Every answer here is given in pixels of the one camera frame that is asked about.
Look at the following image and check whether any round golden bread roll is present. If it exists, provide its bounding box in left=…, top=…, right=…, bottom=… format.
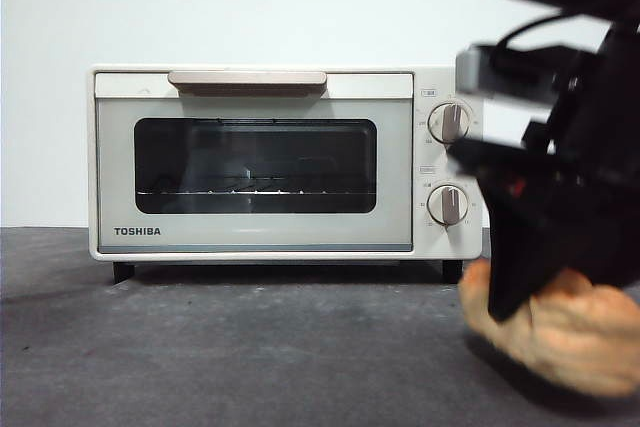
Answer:
left=458, top=261, right=640, bottom=398

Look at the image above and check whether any oven door with beige handle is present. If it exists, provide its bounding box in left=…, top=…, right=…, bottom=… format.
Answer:
left=93, top=69, right=415, bottom=254

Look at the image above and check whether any white Toshiba toaster oven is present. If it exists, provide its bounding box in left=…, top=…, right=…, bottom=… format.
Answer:
left=87, top=64, right=485, bottom=284

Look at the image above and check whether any round timer knob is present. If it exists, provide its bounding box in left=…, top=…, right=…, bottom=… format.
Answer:
left=427, top=183, right=470, bottom=227

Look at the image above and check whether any round temperature knob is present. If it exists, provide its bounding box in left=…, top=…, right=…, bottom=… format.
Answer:
left=428, top=101, right=474, bottom=145

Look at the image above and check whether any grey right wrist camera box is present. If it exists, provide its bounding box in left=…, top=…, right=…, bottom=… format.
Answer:
left=454, top=44, right=506, bottom=94

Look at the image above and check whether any black camera cable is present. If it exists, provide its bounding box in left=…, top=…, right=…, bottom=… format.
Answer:
left=492, top=12, right=606, bottom=73

